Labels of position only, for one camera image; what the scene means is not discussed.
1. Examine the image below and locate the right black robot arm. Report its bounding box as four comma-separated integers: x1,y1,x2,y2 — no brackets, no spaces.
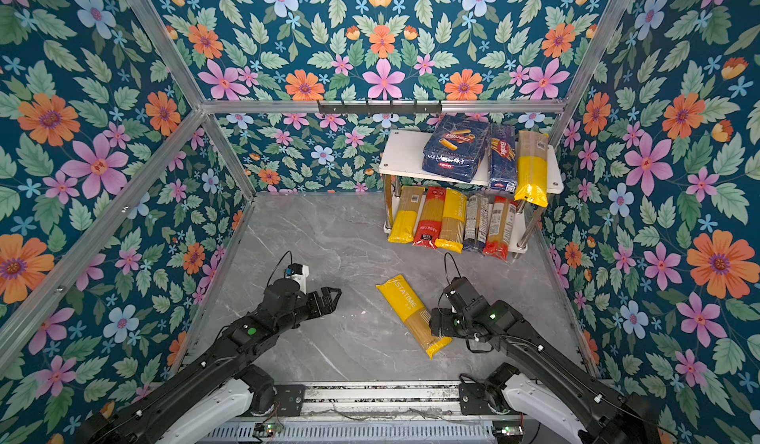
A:
429,277,660,443

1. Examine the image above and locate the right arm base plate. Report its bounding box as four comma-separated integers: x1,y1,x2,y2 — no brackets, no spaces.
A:
458,377,517,415

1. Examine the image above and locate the narrow yellow spaghetti pack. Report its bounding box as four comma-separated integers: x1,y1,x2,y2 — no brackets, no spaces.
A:
435,189,467,254

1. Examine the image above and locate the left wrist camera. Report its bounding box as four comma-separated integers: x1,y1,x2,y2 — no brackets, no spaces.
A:
285,263,310,293

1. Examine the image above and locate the red spaghetti pack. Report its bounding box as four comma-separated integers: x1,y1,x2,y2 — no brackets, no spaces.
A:
413,187,447,249

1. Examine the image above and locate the black hook rail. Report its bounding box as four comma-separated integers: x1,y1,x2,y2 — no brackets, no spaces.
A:
317,101,443,115

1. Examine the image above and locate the white-label clear spaghetti pack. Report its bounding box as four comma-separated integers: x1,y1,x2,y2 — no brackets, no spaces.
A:
463,194,490,252

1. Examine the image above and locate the yellow Pastatime spaghetti pack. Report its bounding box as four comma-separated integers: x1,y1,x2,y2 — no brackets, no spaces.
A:
376,275,452,360

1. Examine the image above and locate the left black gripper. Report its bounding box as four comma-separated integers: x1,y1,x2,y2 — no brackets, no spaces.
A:
273,286,344,336

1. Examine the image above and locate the white two-tier shelf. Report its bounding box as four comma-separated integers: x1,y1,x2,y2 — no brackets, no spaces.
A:
378,129,565,256

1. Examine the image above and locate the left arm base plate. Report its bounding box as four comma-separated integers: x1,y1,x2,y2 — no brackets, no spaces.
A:
272,384,307,417

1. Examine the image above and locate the wide yellow spaghetti pack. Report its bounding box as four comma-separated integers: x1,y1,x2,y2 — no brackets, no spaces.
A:
388,186,426,244

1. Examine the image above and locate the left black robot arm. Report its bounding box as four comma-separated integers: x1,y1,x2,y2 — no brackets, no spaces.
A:
75,279,342,443

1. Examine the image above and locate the blue Barilla spaghetti pack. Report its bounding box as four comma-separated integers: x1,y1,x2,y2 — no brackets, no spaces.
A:
489,124,518,194

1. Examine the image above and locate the red-yellow labelled spaghetti pack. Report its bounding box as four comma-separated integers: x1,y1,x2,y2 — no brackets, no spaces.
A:
483,196,518,261

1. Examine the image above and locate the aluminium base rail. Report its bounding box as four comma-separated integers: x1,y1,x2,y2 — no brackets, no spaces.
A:
195,379,627,422

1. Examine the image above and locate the yellow-ended spaghetti pack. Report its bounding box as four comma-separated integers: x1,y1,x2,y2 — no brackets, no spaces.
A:
515,130,548,208

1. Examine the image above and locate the blue Barilla pasta box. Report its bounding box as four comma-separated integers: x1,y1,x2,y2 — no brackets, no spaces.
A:
422,116,491,183

